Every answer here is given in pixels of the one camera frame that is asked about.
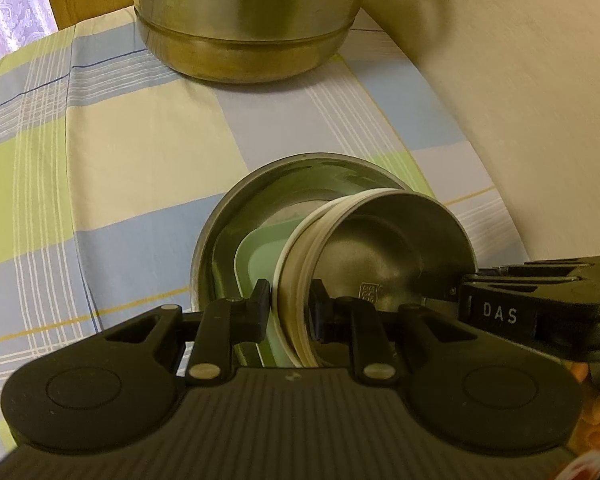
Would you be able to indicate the large stainless steel basin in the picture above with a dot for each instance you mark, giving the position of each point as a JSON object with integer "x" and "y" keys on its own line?
{"x": 260, "y": 229}

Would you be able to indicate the stainless steel bowl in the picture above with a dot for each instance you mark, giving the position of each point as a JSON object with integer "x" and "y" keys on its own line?
{"x": 380, "y": 253}

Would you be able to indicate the stainless steel steamer pot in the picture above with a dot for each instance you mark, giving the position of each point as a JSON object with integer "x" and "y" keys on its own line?
{"x": 244, "y": 41}

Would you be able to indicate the checkered blue green tablecloth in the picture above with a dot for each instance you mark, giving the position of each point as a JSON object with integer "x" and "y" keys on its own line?
{"x": 110, "y": 164}

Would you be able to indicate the green square plastic tray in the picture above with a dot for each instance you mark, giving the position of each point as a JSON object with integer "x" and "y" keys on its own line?
{"x": 250, "y": 259}

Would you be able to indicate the white ceramic bowl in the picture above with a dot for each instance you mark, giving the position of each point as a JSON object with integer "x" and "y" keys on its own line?
{"x": 287, "y": 331}

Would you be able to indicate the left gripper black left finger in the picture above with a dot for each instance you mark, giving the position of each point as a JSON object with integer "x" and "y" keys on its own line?
{"x": 216, "y": 330}

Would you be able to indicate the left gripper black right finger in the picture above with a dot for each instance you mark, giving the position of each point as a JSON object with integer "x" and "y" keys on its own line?
{"x": 355, "y": 323}

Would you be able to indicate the person right hand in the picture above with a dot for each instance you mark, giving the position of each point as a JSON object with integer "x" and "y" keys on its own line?
{"x": 585, "y": 439}

